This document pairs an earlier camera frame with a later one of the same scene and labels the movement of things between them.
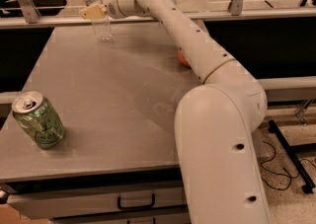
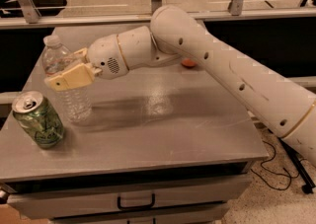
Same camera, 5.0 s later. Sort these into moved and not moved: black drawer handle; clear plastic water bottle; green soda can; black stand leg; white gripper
Moved: white gripper; clear plastic water bottle
Not moved: green soda can; black drawer handle; black stand leg
